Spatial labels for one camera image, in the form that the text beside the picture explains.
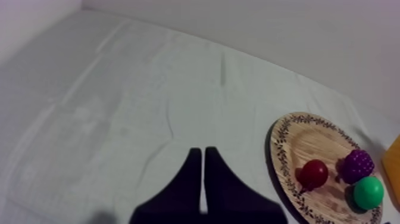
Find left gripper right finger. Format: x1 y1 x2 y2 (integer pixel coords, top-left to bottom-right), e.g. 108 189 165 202
204 146 289 224

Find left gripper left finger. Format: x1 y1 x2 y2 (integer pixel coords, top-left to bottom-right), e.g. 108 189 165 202
129 147 203 224

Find yellow plastic basket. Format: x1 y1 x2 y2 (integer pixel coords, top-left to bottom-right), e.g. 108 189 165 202
381 135 400 206

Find purple toy grapes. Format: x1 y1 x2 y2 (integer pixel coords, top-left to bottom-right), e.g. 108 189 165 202
340 149 375 185

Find small red fruit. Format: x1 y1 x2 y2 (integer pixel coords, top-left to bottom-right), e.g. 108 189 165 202
298 159 329 194

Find green toy pear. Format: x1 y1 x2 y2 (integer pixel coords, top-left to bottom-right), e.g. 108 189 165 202
353 176 385 210

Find round wooden board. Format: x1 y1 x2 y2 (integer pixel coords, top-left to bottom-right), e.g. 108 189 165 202
265 111 384 224

